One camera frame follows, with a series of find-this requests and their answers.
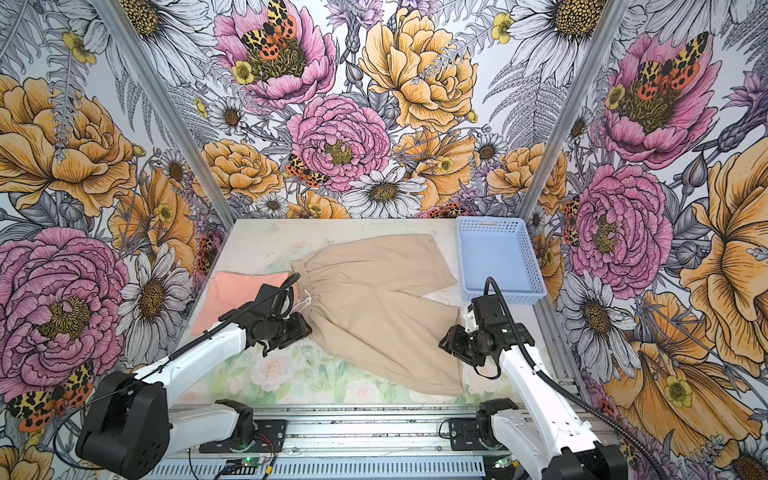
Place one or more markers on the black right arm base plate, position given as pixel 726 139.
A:
pixel 470 434

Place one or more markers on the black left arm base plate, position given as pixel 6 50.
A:
pixel 267 436

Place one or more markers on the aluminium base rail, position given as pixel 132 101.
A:
pixel 353 442

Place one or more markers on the right aluminium corner post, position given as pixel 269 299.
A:
pixel 598 49

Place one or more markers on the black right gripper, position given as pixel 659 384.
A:
pixel 453 339

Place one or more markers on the pink graphic t-shirt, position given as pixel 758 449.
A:
pixel 227 291

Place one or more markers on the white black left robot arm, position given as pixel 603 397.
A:
pixel 129 427

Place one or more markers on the light blue plastic basket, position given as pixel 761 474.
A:
pixel 498 247

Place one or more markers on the aluminium corner post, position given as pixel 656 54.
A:
pixel 119 26
pixel 598 49

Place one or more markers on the left aluminium corner post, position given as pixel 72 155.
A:
pixel 119 26

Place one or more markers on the beige drawstring garment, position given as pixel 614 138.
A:
pixel 370 306

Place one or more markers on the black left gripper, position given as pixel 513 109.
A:
pixel 298 332

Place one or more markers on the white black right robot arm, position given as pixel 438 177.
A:
pixel 552 442

